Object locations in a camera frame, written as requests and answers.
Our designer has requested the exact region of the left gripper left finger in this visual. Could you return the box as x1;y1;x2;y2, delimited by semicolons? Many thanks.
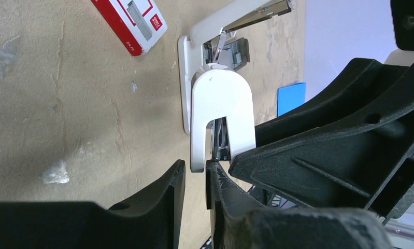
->
0;160;185;248

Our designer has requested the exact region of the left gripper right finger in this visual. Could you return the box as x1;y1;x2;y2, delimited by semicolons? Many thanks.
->
206;161;392;248

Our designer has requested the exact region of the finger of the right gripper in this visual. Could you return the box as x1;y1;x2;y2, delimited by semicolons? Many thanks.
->
229;64;414;217
255;58;408;147

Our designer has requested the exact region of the white stapler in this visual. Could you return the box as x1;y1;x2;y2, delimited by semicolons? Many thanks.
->
178;1;291;173

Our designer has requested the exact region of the red white staples box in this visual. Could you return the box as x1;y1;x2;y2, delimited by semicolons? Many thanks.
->
92;0;168;57

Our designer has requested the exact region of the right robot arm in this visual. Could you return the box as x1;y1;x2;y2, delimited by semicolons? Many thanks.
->
229;1;414;219

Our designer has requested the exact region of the blue foam pad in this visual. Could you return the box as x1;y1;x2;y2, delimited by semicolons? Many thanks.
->
277;82;307;117

